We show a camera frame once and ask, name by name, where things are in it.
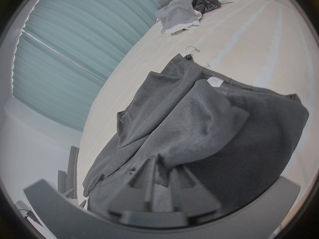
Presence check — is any bed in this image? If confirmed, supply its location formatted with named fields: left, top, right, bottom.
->
left=75, top=0, right=319, bottom=208

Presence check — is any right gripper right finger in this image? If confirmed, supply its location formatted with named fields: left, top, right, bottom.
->
left=170, top=168, right=221, bottom=218

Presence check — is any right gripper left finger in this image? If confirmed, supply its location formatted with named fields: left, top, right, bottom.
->
left=107, top=158, right=157, bottom=215

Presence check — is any blue-green curtain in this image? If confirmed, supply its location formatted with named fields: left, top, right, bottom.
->
left=24, top=0, right=172, bottom=82
left=11, top=31, right=105, bottom=132

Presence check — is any grey garment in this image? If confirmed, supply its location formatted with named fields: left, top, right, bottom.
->
left=156, top=0, right=202, bottom=37

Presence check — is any black shiny garment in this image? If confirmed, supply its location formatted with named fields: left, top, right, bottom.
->
left=191, top=0, right=222, bottom=14

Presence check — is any black chest of drawers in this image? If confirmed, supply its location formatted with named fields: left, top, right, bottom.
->
left=57, top=146, right=80, bottom=200

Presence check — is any black T-shirt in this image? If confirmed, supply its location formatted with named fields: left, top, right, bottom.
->
left=82, top=53, right=309, bottom=215

